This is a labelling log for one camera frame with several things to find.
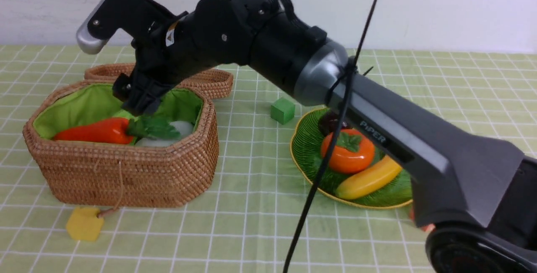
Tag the white toy radish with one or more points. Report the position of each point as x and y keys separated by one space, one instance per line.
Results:
x=178 y=130

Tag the orange toy persimmon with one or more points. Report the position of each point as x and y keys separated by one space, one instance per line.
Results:
x=352 y=153

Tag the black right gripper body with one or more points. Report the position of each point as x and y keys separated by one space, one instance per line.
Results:
x=166 y=54

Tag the woven wicker basket lid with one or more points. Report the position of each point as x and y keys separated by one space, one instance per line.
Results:
x=213 y=83

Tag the green fabric basket liner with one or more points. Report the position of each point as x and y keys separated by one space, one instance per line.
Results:
x=96 y=102

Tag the yellow toy banana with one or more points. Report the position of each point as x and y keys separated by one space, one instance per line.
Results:
x=369 y=180

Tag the red orange toy carrot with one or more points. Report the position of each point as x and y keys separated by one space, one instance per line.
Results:
x=115 y=130

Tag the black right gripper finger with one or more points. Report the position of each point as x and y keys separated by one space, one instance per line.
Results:
x=141 y=100
x=122 y=87

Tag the green foam cube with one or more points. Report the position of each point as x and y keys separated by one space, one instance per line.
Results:
x=282 y=111

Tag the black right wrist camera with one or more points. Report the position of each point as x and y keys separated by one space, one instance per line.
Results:
x=113 y=13

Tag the woven wicker basket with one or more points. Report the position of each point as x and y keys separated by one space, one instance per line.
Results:
x=87 y=173

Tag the dark purple toy mangosteen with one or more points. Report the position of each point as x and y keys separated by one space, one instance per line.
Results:
x=328 y=122

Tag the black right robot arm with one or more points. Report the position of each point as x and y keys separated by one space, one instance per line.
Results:
x=479 y=192

